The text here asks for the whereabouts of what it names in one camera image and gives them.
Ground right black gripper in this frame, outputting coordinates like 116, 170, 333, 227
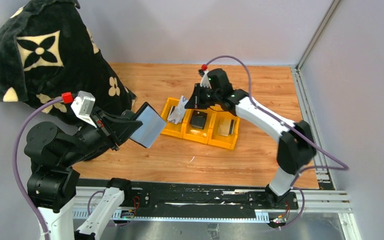
184, 83, 221, 110

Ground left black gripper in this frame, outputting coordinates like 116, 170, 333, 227
61, 103, 143, 164

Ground white credit card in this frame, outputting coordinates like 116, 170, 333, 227
175, 95, 189, 123

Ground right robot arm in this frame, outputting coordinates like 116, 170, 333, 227
185, 66, 317, 209

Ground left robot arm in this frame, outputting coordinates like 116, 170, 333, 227
24, 105, 146, 240

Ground beige cards in right bin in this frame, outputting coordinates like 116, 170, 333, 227
217, 118, 235, 137

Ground black wallet in middle bin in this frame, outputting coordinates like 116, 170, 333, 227
189, 110, 208, 130

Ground yellow three-compartment bin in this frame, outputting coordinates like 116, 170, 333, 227
161, 106, 240, 150

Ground black floral blanket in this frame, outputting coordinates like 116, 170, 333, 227
0, 0, 135, 116

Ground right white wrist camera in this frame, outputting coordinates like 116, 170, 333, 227
198, 69, 211, 89

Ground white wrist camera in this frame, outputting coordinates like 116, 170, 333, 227
70, 90, 97, 128
198, 69, 211, 89

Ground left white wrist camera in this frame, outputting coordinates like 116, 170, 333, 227
70, 90, 97, 128

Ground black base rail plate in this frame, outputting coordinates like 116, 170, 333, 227
79, 178, 300, 220

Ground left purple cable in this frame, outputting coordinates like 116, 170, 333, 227
12, 92, 75, 240

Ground purple cable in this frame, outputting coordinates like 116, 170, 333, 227
201, 55, 350, 229
12, 92, 75, 240

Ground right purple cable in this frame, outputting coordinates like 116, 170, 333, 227
201, 55, 350, 229

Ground aluminium frame post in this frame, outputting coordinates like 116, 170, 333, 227
295, 0, 343, 71

